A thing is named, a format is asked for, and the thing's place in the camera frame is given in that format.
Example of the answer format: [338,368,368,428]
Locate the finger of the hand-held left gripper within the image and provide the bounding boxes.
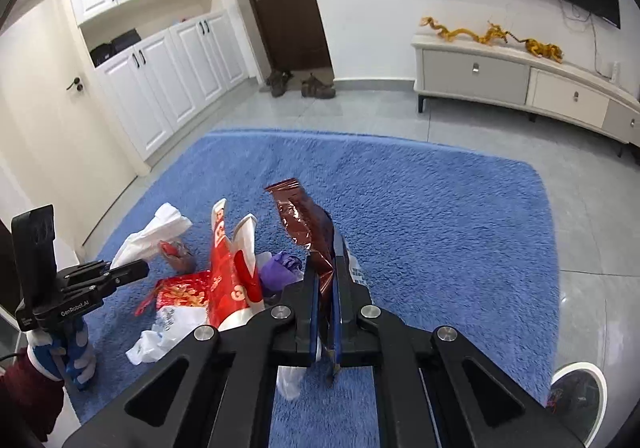
[102,259,151,289]

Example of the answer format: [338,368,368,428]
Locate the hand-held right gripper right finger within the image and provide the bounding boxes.
[331,237,588,448]

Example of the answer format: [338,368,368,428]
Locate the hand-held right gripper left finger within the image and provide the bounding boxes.
[62,267,322,448]

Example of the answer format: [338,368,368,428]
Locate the white tissue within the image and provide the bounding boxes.
[110,202,193,271]

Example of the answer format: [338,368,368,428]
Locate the red printed packet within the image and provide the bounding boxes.
[134,270,217,317]

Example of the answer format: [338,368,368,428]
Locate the red white plastic bag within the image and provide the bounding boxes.
[206,198,267,329]

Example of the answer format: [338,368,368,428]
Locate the brown snack wrapper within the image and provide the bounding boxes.
[264,179,347,376]

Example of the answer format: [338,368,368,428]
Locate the white trash bin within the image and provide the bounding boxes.
[549,362,609,430]

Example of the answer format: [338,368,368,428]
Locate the person's left forearm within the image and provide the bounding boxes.
[0,353,66,435]

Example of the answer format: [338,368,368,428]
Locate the person's left hand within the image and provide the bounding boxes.
[26,315,97,390]

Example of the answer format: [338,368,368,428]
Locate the white printed wrapper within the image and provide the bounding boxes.
[345,252,372,289]

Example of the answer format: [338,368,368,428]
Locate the small brown wrapper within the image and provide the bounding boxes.
[159,240,197,275]

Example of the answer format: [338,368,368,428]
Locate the purple plastic bag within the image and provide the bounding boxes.
[257,250,306,303]

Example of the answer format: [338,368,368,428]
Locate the crumpled white plastic bag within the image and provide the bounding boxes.
[125,305,213,367]

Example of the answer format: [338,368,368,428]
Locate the blue rug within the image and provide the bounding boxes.
[65,129,562,435]

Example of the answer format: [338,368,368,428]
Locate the cream door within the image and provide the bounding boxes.
[0,0,140,249]

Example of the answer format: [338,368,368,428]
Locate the black bags in cabinet niche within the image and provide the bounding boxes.
[89,29,141,67]

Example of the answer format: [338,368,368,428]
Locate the cream television cabinet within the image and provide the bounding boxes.
[411,34,640,159]

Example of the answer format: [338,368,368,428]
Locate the long golden dragon figurine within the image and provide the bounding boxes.
[420,16,512,48]

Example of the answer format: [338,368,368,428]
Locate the short golden dragon figurine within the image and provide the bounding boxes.
[517,38,565,64]

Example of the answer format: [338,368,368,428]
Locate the white wall cabinet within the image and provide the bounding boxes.
[65,0,249,165]

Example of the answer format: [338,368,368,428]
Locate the black television cable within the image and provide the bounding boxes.
[560,0,602,74]

